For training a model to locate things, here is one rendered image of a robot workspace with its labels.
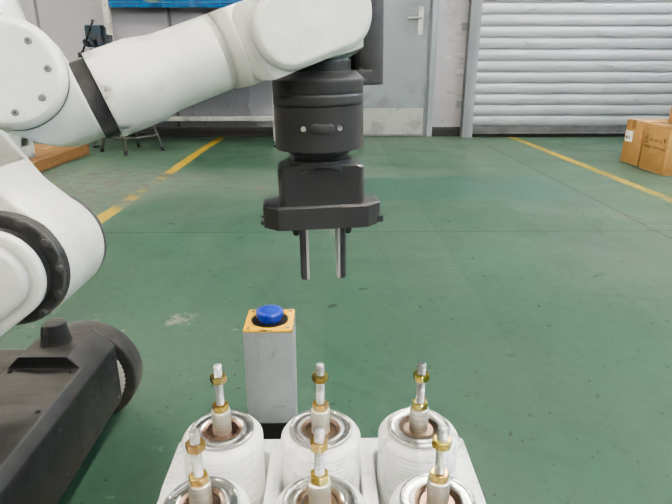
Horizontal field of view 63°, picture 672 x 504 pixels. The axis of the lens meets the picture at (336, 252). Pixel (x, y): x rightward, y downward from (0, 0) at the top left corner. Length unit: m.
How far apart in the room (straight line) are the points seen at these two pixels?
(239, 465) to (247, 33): 0.46
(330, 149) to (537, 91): 5.26
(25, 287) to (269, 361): 0.33
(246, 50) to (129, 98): 0.10
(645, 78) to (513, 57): 1.29
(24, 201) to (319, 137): 0.39
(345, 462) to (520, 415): 0.60
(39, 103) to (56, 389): 0.60
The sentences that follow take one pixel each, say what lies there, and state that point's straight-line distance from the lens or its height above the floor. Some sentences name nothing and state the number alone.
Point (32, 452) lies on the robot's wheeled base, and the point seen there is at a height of 0.17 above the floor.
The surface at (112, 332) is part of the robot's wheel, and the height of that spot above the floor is 0.18.
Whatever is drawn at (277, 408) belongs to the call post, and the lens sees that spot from 0.84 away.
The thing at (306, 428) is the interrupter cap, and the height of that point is 0.25.
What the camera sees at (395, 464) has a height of 0.23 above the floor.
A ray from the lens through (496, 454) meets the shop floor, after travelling 1.09.
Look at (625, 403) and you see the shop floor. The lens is 1.32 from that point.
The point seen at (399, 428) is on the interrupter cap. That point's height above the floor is 0.25.
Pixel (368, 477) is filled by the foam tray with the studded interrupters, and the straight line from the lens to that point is 0.74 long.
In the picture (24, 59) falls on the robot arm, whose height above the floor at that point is 0.67.
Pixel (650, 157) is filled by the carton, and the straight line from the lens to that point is 4.19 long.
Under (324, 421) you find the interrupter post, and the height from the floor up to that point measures 0.27.
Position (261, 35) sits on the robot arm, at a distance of 0.48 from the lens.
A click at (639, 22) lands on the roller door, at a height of 1.03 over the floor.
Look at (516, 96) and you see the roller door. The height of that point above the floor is 0.38.
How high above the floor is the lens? 0.67
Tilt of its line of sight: 19 degrees down
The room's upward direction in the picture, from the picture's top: straight up
